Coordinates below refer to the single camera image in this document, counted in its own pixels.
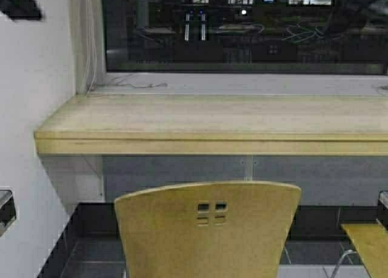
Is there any yellow plywood chair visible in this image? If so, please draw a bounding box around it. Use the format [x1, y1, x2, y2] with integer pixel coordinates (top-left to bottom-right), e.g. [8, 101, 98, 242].
[326, 223, 387, 277]
[114, 180, 301, 277]

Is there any black robot base left corner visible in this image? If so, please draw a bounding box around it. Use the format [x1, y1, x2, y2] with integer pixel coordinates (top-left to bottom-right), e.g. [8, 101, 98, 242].
[0, 190, 16, 236]

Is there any black robot base right corner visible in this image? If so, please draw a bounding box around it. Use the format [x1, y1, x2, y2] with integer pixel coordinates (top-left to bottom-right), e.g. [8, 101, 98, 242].
[377, 191, 388, 230]

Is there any long wooden counter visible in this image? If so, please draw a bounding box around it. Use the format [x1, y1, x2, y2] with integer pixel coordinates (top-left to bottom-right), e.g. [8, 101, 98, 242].
[34, 94, 387, 156]

